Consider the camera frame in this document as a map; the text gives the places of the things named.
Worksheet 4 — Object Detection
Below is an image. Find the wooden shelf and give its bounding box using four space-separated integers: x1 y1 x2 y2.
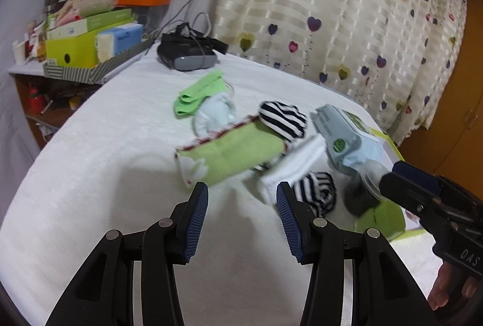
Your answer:
9 72 102 150

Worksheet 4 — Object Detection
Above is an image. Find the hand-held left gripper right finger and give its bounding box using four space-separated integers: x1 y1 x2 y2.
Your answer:
275 182 440 326

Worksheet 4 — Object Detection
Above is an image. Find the black and grey headset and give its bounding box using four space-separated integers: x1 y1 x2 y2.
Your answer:
156 22 229 72

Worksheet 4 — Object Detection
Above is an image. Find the pink towel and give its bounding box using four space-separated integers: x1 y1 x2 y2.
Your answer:
53 7 82 25

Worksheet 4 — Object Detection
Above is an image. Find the wooden wardrobe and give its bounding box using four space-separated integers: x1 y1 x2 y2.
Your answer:
400 0 483 198

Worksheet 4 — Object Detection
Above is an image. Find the black and white striped sock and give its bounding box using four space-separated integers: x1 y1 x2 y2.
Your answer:
257 100 308 143
292 171 337 217

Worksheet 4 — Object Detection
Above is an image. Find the rolled green towel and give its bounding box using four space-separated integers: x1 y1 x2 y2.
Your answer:
72 0 119 18

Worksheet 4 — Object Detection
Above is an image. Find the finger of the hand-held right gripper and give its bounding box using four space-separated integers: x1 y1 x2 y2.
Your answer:
392 161 443 195
378 172 427 215

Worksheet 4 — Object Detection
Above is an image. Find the striped cardboard tray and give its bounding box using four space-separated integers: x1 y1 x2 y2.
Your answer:
43 39 159 85

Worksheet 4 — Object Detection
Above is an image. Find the light blue sock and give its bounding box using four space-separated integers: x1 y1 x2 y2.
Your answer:
192 92 238 136

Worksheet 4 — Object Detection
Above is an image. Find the heart print curtain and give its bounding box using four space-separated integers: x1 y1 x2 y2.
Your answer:
213 0 469 147

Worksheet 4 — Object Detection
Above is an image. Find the green sock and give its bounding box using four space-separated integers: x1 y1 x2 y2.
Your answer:
173 71 227 118

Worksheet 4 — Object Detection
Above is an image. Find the person's right hand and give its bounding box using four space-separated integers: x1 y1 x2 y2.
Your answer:
427 263 481 311

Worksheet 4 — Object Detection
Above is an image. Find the blue tissue pack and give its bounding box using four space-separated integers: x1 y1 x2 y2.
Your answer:
96 24 145 64

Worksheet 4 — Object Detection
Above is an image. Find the flat olive green box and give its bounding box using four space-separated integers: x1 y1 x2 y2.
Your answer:
47 8 136 40

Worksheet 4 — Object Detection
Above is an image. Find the white box with green edge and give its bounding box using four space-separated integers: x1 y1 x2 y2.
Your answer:
353 127 429 241

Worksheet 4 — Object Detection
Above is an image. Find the lime green box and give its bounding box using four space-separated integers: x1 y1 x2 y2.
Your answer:
45 22 142 69

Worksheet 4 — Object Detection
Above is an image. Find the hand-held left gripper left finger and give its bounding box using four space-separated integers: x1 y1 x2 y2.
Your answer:
44 182 209 326

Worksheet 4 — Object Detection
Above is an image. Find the wet wipes pack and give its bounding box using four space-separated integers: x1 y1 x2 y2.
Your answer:
310 104 389 176

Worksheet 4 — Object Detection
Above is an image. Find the green cloth pouch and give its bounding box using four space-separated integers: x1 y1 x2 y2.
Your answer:
174 116 289 188

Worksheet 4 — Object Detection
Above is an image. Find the red bottle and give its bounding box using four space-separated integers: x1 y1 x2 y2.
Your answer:
28 86 45 116

